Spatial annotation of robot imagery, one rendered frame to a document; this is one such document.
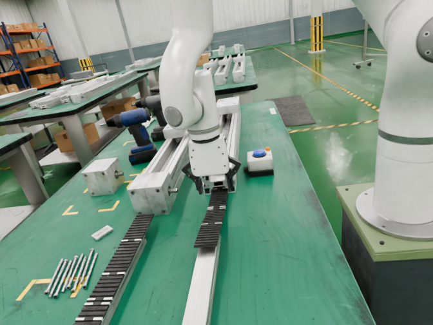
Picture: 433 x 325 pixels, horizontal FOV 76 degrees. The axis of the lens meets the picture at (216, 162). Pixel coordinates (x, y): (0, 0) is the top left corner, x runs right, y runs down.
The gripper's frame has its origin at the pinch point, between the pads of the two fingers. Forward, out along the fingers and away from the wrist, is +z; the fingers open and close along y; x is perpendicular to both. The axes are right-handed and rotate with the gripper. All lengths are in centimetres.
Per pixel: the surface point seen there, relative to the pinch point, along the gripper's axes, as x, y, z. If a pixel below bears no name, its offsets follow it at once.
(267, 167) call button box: 12.9, 15.4, 2.3
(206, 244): -22.4, 0.3, 0.6
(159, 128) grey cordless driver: 60, -34, -1
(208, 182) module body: 4.9, -2.7, 0.9
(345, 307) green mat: -34.4, 24.8, 5.1
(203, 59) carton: 383, -57, -3
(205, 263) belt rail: -26.1, 0.2, 2.3
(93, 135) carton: 249, -191, 54
